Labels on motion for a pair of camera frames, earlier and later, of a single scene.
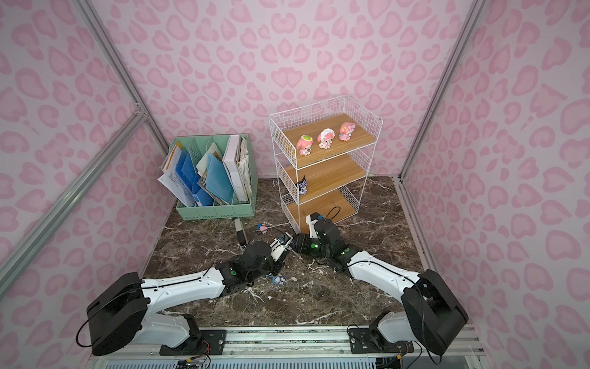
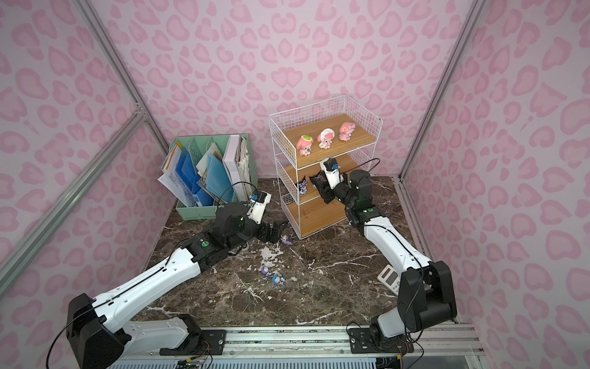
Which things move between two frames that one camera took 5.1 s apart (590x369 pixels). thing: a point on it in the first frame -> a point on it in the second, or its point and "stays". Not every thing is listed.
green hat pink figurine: [305, 144] stays
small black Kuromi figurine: [303, 186] stays
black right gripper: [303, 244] -> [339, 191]
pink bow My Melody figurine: [346, 131] stays
